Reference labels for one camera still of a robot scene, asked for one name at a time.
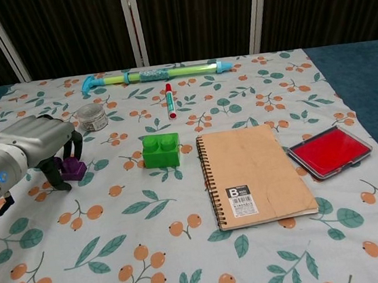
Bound green and blue water squirter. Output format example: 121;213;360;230
80;58;234;97

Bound white partition frame post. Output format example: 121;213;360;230
117;0;150;69
0;0;33;85
243;0;276;55

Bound green toy brick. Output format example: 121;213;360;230
140;131;183;170

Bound clear jar of small clips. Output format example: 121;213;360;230
75;102;110;133

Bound red ink pad case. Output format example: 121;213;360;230
284;121;375;185

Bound floral print tablecloth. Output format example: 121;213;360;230
0;39;378;283

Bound green marker with red cap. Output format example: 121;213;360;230
164;83;178;120

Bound brown spiral notebook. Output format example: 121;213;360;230
194;119;321;233

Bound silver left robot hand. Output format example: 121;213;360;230
0;109;89;199

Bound purple toy brick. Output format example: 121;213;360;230
57;155;89;183

